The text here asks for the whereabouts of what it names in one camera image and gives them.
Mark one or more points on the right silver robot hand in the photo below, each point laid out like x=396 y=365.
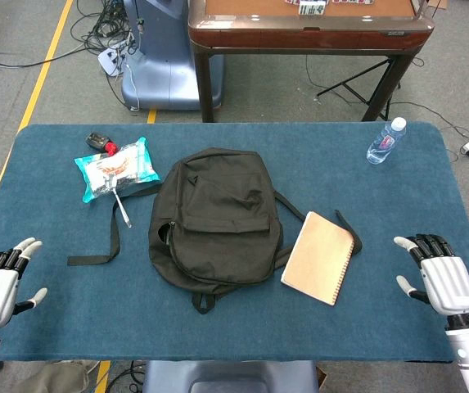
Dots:
x=449 y=282

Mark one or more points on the black backpack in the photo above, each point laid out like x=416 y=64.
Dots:
x=217 y=204

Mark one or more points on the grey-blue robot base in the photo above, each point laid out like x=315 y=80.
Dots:
x=230 y=376

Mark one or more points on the blue table cloth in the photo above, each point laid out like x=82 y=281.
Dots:
x=402 y=204

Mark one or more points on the khaki fabric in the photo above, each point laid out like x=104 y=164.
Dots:
x=54 y=378

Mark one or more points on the brown spiral notebook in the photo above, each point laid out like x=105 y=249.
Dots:
x=320 y=258

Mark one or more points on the clear plastic water bottle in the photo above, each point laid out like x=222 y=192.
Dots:
x=381 y=145

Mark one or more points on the white pen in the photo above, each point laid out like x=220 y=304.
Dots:
x=122 y=209

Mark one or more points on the teal wet wipes pack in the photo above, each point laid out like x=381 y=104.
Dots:
x=115 y=168

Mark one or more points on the black and red small device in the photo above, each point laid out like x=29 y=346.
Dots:
x=97 y=141

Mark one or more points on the white power strip with plugs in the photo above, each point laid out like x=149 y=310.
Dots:
x=109 y=59

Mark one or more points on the blue machine base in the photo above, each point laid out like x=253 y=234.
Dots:
x=164 y=73

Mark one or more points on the brown mahjong table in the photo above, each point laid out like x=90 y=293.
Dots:
x=308 y=34

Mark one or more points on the white mahjong tile row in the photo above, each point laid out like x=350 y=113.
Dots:
x=312 y=8

